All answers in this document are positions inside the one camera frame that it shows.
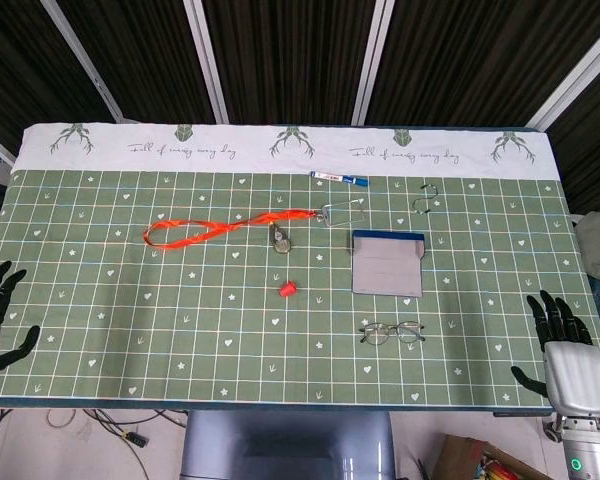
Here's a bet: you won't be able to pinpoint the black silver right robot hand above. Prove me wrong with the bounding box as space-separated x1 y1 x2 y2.
510 289 600 417

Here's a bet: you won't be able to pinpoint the wire-rim eyeglasses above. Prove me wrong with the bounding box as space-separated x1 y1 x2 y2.
358 320 427 347

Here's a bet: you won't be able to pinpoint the cardboard box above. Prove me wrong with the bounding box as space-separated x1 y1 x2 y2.
432 433 554 480

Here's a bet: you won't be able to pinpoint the green grid tablecloth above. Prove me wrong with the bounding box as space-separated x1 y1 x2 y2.
0 122 600 409

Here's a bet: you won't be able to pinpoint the clear badge holder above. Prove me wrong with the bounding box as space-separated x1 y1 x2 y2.
315 197 367 227

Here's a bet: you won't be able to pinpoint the grey blue robot torso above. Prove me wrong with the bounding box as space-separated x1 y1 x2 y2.
179 409 396 480

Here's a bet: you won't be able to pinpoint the blue white marker pen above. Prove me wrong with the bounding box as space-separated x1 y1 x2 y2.
309 170 370 187

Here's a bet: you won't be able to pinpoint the bronze oval pendant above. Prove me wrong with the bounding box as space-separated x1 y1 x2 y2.
270 224 294 253

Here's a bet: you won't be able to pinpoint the black floor cable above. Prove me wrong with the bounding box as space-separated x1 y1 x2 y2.
82 408 189 451

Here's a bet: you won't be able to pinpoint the orange lanyard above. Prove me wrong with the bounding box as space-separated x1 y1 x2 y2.
144 208 321 251

